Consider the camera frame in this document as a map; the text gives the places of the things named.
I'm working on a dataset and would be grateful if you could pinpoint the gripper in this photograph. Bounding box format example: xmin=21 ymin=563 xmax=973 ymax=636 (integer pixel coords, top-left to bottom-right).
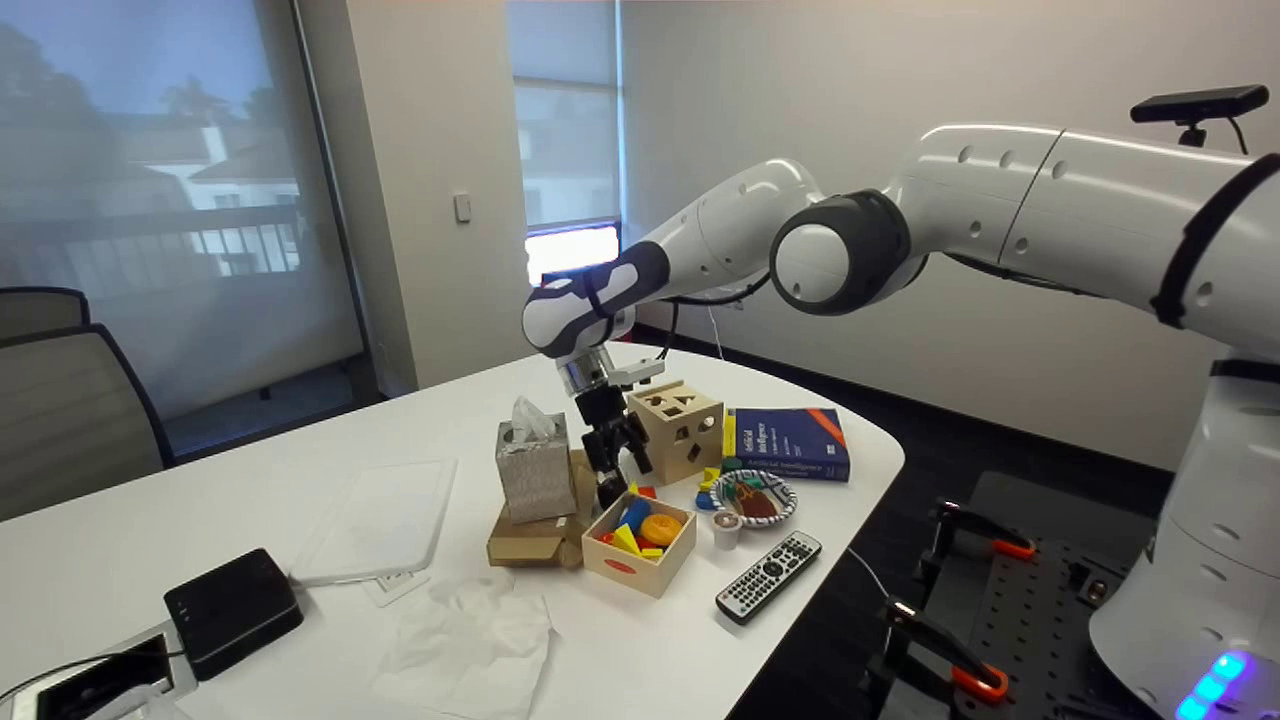
xmin=574 ymin=384 xmax=654 ymax=511

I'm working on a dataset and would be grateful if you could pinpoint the grey patterned tissue box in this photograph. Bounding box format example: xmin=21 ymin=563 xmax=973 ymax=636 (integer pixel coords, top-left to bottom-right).
xmin=494 ymin=396 xmax=580 ymax=525

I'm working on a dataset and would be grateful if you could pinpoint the small wooden box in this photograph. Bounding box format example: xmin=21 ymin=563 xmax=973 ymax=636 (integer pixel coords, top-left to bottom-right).
xmin=581 ymin=489 xmax=699 ymax=600

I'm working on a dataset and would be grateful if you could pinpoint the flat brown cardboard box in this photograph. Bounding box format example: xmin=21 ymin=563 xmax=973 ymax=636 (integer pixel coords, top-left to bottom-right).
xmin=486 ymin=449 xmax=602 ymax=570

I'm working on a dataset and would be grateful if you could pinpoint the white patterned plate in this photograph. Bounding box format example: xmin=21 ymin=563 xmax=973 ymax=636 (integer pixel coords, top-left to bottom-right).
xmin=709 ymin=469 xmax=799 ymax=530

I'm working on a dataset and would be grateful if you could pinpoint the black box device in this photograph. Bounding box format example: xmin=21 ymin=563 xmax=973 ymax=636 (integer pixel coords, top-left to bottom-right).
xmin=163 ymin=547 xmax=305 ymax=683

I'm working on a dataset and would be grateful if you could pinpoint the wooden shape sorter cube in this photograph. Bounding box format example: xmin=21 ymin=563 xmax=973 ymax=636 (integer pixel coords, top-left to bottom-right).
xmin=627 ymin=379 xmax=725 ymax=487

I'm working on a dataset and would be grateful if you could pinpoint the blue book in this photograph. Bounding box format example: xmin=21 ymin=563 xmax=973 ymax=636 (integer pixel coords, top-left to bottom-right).
xmin=721 ymin=406 xmax=852 ymax=484

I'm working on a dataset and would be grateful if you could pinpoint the black remote control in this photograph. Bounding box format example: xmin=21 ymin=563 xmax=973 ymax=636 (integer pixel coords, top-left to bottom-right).
xmin=714 ymin=530 xmax=824 ymax=627

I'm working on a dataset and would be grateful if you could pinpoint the crumpled white tissue paper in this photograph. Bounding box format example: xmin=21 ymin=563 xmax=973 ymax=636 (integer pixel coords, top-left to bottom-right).
xmin=371 ymin=574 xmax=554 ymax=720

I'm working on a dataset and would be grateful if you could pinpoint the white flat tray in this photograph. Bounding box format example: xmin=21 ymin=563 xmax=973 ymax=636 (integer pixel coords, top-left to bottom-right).
xmin=289 ymin=459 xmax=459 ymax=589

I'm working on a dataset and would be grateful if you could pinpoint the white card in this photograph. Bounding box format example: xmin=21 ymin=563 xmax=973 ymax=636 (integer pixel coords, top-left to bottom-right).
xmin=361 ymin=567 xmax=433 ymax=609

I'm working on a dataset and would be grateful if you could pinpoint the narrow window with shade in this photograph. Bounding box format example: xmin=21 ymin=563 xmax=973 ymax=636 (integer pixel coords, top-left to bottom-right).
xmin=507 ymin=0 xmax=624 ymax=287

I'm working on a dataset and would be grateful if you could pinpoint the black orange clamp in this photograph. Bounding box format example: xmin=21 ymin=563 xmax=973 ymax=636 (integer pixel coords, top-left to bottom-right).
xmin=928 ymin=498 xmax=1039 ymax=563
xmin=878 ymin=595 xmax=1011 ymax=703

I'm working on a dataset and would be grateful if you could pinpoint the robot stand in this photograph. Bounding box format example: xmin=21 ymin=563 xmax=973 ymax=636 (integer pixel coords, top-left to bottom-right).
xmin=862 ymin=470 xmax=1181 ymax=720

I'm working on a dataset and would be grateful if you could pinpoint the large window with shade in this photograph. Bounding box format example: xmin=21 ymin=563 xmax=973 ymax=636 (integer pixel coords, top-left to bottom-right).
xmin=0 ymin=0 xmax=367 ymax=421

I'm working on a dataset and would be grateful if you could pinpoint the grey office chair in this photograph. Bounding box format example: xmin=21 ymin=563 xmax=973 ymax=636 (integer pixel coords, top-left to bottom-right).
xmin=0 ymin=323 xmax=177 ymax=523
xmin=0 ymin=286 xmax=92 ymax=342

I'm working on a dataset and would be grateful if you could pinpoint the table power socket panel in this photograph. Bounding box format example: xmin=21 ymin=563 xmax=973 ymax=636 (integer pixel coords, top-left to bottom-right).
xmin=10 ymin=620 xmax=198 ymax=720

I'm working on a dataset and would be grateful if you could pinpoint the white cable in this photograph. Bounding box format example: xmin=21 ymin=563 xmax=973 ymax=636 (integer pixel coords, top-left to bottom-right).
xmin=846 ymin=546 xmax=893 ymax=603

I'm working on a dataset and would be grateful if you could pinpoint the black cable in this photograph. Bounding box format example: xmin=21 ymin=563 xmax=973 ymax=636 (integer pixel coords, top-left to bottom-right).
xmin=0 ymin=648 xmax=187 ymax=703

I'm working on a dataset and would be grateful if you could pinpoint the camera on mount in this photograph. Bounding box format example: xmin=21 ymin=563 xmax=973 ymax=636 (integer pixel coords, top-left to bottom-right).
xmin=1130 ymin=84 xmax=1271 ymax=153

